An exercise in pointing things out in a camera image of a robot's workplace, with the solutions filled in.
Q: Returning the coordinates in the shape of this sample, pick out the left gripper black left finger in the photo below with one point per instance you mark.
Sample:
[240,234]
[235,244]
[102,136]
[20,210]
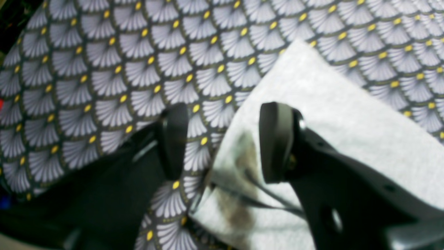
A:
[101,206]

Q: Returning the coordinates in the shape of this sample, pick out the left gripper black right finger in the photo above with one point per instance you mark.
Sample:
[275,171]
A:
[347,205]

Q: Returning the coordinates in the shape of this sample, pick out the light grey T-shirt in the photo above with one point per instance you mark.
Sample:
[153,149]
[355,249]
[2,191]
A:
[239,208]

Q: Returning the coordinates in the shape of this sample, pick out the fan-patterned table cloth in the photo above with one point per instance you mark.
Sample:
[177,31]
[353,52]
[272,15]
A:
[85,74]

